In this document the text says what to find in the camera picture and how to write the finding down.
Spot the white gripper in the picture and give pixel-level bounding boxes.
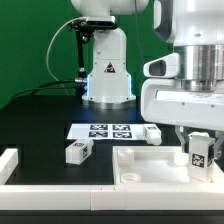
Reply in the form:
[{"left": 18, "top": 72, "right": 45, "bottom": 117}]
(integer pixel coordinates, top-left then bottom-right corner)
[{"left": 141, "top": 79, "right": 224, "bottom": 159}]

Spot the white square table top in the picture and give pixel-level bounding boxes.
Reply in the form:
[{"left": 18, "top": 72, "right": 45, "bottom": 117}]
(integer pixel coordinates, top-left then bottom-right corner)
[{"left": 112, "top": 144, "right": 224, "bottom": 186}]

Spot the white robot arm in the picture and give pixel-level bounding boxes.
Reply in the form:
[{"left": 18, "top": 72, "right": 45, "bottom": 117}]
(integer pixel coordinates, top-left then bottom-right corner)
[{"left": 71, "top": 0, "right": 224, "bottom": 159}]

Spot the white U-shaped fence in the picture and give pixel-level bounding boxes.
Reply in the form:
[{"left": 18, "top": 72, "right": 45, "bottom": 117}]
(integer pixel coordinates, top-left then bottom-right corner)
[{"left": 0, "top": 148, "right": 224, "bottom": 211}]

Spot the paper sheet with tags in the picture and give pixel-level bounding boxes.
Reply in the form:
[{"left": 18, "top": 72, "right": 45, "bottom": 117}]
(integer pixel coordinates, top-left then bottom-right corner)
[{"left": 67, "top": 123, "right": 145, "bottom": 140}]

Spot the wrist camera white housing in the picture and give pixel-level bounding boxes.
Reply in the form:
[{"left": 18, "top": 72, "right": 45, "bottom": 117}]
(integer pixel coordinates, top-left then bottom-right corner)
[{"left": 143, "top": 53, "right": 180, "bottom": 79}]

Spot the black cable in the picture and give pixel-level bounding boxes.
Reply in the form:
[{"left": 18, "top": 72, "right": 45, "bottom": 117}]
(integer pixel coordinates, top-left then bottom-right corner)
[{"left": 9, "top": 79, "right": 81, "bottom": 103}]

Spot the black camera on stand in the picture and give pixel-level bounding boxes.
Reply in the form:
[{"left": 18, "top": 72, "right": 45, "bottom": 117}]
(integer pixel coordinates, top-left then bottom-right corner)
[{"left": 68, "top": 16, "right": 118, "bottom": 96}]

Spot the grey cable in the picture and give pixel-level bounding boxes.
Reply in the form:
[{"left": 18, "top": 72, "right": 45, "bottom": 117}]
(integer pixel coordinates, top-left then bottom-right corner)
[{"left": 45, "top": 18, "right": 81, "bottom": 96}]

